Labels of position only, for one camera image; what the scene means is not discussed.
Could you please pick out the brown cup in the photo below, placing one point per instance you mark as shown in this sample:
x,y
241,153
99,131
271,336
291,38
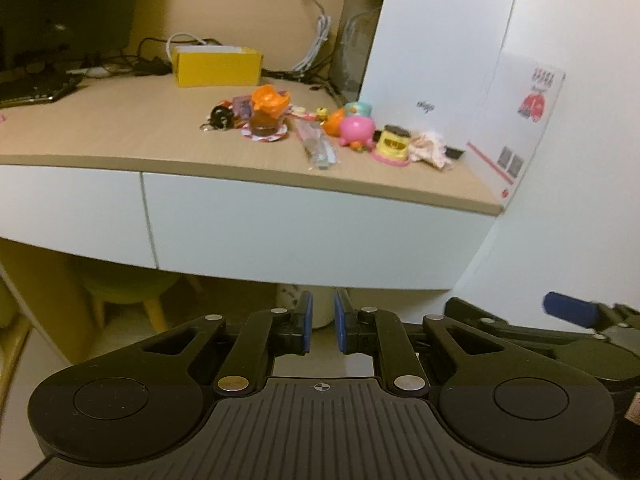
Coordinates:
x,y
264,128

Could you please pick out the black round keychain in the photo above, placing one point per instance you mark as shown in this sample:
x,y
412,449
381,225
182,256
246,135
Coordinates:
x,y
221,118

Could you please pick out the pink white cloth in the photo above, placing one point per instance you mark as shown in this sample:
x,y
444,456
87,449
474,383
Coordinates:
x,y
429,147

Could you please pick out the black keyboard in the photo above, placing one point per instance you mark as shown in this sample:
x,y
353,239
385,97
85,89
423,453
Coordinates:
x,y
37,89

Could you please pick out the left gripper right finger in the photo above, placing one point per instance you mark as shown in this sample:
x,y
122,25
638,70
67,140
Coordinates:
x,y
381,335

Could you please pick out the large white cardboard box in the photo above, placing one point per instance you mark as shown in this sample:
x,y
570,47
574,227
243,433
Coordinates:
x,y
443,66

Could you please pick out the clear plastic packet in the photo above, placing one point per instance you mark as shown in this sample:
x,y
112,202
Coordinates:
x,y
319,150

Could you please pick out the yellow bell keychain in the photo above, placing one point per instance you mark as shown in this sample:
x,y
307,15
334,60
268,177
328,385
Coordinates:
x,y
322,114

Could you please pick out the pink round pig toy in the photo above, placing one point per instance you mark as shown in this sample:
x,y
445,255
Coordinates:
x,y
356,132

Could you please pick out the orange plastic bowl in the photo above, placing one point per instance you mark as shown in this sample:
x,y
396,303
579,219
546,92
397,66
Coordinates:
x,y
266,99

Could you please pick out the yellow pudding cake toy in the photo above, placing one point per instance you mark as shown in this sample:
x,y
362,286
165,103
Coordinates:
x,y
392,146

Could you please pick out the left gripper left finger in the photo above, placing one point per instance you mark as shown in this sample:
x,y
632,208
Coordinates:
x,y
264,337

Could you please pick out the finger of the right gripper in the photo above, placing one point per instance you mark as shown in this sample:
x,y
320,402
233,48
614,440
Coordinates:
x,y
589,314

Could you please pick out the wooden stool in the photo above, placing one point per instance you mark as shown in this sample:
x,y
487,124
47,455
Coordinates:
x,y
116,283

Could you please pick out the pink Volcano card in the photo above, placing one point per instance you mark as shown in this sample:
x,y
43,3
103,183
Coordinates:
x,y
242,108

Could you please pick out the yellow cardboard box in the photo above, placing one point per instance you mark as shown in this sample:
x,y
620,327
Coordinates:
x,y
216,66

